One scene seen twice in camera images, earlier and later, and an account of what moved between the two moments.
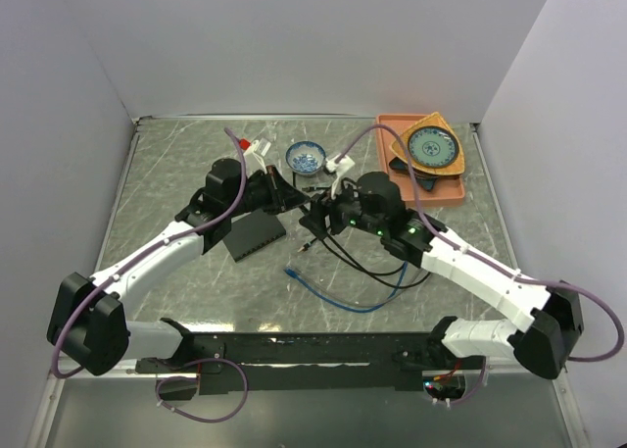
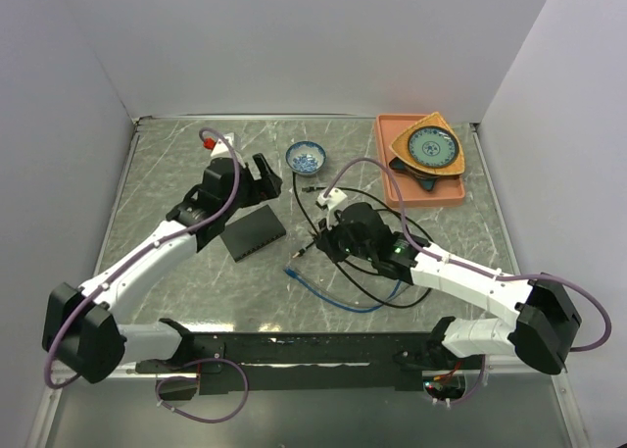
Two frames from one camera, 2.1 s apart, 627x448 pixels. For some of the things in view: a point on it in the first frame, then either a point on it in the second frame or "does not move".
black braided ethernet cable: (361, 269) -> (354, 283)
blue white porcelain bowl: (306, 158) does not move
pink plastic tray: (448, 190) does not move
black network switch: (251, 231) does not move
